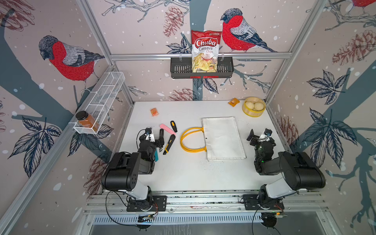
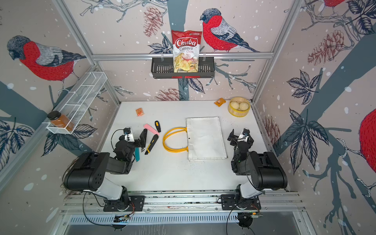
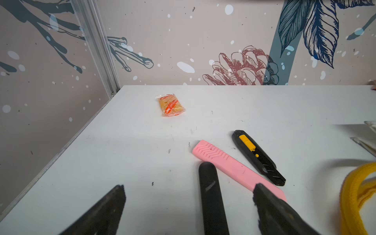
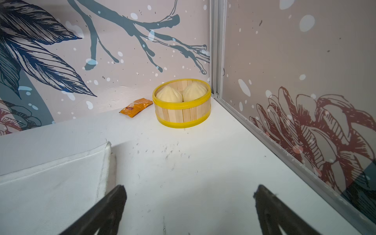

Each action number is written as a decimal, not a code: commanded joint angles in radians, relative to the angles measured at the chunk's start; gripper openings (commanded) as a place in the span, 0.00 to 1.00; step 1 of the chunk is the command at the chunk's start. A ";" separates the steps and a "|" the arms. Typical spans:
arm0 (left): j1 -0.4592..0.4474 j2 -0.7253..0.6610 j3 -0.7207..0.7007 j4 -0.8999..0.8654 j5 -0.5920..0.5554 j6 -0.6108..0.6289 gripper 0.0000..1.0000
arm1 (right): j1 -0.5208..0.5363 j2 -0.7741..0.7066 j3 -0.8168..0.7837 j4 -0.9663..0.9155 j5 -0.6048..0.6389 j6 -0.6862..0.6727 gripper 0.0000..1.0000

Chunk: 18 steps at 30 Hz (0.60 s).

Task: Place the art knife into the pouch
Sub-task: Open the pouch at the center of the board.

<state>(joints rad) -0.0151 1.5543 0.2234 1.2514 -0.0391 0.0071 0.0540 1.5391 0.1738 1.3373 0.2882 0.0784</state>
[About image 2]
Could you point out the Chuba cassava chips bag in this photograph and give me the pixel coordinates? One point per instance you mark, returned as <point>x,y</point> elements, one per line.
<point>185,50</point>

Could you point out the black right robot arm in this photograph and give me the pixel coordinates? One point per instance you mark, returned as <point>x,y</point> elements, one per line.
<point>262,170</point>

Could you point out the small black yellow art knife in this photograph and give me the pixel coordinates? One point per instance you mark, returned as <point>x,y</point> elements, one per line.
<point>158,126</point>

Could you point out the orange snack packet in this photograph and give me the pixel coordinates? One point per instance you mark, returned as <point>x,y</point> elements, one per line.
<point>140,112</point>

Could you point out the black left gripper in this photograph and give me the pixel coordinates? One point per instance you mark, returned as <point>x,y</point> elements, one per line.
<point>137,144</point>

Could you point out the orange sauce jar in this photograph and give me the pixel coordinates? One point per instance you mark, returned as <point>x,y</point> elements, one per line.
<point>60,120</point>

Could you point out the pink art knife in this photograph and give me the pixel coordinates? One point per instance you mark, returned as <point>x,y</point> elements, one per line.
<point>151,129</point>

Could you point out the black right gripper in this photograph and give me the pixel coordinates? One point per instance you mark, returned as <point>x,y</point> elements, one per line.
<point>235,139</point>

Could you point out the yellow bamboo steamer basket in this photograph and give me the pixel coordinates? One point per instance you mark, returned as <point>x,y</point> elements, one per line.
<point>237,113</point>

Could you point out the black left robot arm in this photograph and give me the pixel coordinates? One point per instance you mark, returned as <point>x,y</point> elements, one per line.
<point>88,173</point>

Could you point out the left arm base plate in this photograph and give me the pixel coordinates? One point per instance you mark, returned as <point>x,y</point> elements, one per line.
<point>125,204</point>

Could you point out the black wire wall basket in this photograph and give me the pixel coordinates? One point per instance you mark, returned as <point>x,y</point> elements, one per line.
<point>163,69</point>

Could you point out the orange sachet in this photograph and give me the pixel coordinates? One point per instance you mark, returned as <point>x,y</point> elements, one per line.
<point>220,102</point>

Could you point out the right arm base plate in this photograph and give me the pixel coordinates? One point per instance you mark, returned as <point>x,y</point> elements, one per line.
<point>231,201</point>

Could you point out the white tote pouch yellow handles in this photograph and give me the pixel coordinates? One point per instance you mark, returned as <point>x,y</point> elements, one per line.
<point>205,139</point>

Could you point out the white steamed bun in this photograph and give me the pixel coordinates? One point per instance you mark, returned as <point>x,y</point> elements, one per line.
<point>235,105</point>
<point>244,106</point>

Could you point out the aluminium rail frame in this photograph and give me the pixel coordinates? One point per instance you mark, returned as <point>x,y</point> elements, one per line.
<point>178,208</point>

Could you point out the large yellow black utility knife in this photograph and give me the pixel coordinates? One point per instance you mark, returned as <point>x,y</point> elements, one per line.
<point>152,144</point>

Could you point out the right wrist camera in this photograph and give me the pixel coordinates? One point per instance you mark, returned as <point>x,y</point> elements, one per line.
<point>244,134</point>

